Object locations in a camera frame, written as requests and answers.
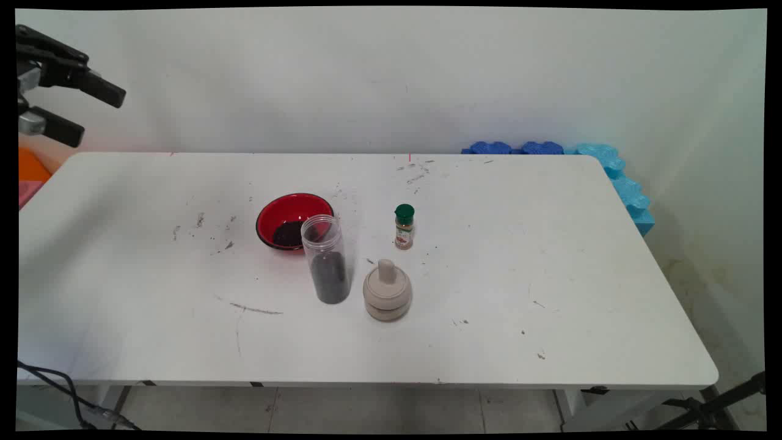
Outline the pink foam block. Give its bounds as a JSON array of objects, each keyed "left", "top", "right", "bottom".
[{"left": 18, "top": 181, "right": 45, "bottom": 210}]

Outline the beige ceramic lidded pot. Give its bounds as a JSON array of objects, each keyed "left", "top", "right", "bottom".
[{"left": 363, "top": 258, "right": 413, "bottom": 322}]

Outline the dark blue foam mat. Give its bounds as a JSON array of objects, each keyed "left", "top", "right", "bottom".
[{"left": 461, "top": 141, "right": 566, "bottom": 155}]

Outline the black tripod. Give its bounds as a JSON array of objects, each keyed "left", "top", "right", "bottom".
[{"left": 654, "top": 372, "right": 767, "bottom": 431}]

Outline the clear jar with black seeds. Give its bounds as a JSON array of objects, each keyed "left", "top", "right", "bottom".
[{"left": 300, "top": 214, "right": 352, "bottom": 304}]

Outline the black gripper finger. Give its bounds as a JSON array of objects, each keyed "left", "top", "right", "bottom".
[
  {"left": 17, "top": 106, "right": 86, "bottom": 149},
  {"left": 15, "top": 24, "right": 127, "bottom": 109}
]

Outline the orange foam block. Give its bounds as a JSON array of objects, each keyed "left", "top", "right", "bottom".
[{"left": 18, "top": 148, "right": 53, "bottom": 183}]

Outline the white table leg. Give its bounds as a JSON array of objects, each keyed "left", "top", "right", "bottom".
[
  {"left": 553, "top": 389, "right": 688, "bottom": 431},
  {"left": 95, "top": 385, "right": 132, "bottom": 430}
]

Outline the red bowl with black seeds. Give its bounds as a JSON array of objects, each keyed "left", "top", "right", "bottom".
[{"left": 255, "top": 193, "right": 335, "bottom": 251}]

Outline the light blue foam mat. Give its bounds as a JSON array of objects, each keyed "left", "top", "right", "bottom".
[{"left": 563, "top": 143, "right": 656, "bottom": 237}]

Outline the black floor cable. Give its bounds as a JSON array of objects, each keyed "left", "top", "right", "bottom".
[{"left": 17, "top": 361, "right": 140, "bottom": 431}]

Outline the spice bottle with green cap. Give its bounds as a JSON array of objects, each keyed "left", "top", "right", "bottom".
[{"left": 394, "top": 204, "right": 415, "bottom": 251}]

